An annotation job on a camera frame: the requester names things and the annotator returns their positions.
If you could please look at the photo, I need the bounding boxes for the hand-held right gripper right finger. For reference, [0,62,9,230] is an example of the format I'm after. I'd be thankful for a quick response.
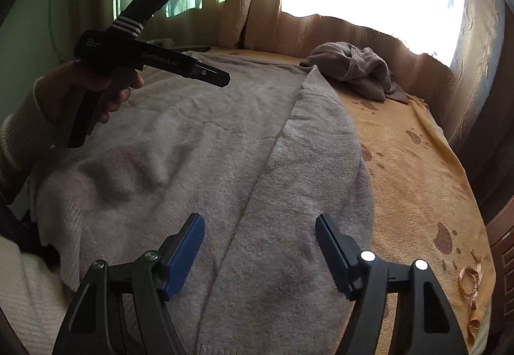
[315,214,468,355]

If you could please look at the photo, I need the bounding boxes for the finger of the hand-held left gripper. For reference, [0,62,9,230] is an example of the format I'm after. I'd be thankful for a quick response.
[182,60,231,89]

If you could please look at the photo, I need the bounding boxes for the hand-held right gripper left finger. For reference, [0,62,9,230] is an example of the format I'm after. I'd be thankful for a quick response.
[52,214,205,355]

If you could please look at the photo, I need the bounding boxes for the grey beaded knit sweater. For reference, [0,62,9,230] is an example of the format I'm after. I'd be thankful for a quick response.
[28,50,378,355]

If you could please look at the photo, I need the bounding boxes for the taupe ribbed knit sweater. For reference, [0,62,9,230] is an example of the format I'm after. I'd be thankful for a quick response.
[299,42,410,104]

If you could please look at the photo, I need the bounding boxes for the person's left forearm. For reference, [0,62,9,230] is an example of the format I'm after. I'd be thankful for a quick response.
[0,76,55,205]

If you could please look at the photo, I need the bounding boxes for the person's left hand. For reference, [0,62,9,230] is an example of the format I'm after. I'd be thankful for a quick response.
[34,60,145,133]

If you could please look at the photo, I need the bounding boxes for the yellow paw-print blanket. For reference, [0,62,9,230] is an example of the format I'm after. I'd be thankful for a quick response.
[209,46,496,353]

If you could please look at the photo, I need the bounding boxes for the beige embossed curtain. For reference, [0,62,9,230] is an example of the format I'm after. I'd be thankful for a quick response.
[217,0,507,147]

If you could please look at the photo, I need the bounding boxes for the beige ribbon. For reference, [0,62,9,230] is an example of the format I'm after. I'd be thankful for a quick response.
[458,251,487,340]

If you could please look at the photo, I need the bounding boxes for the person's cream sweater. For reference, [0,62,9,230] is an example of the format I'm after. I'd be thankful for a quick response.
[0,236,77,355]

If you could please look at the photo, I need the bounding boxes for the dark cloth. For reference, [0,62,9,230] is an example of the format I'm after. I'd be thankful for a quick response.
[0,198,53,263]

